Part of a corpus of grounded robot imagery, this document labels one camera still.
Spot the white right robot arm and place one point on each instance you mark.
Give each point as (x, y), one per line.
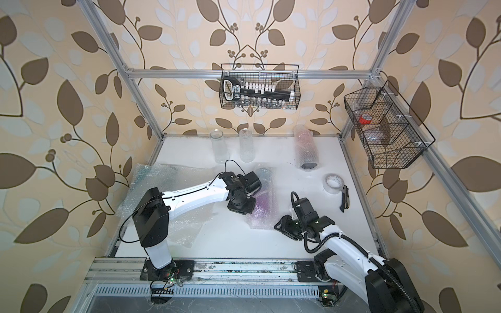
(384, 284)

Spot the clear ribbed glass vase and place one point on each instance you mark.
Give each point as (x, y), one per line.
(220, 149)

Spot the red tape roll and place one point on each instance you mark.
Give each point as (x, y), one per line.
(365, 119)

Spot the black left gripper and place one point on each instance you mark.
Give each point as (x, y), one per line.
(249, 210)

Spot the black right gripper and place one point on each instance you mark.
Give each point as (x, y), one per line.
(284, 226)

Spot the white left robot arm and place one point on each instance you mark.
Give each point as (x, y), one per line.
(147, 229)

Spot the aluminium front rail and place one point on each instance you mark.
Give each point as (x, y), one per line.
(205, 270)

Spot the clear tape roll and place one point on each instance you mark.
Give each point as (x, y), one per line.
(333, 184)

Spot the bubble purple vase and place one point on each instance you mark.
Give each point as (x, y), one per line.
(265, 214)

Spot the black socket set tool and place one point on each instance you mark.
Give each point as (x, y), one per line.
(234, 89)

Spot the black back wire basket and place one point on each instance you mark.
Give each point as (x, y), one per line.
(285, 76)

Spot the black side wire basket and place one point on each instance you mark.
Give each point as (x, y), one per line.
(397, 135)

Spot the bubble clear vase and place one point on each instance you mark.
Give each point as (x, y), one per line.
(247, 152)

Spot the bubble wrapped pink vase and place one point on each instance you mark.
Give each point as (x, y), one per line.
(305, 148)

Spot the black tape dispenser piece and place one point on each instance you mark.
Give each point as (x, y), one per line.
(345, 202)

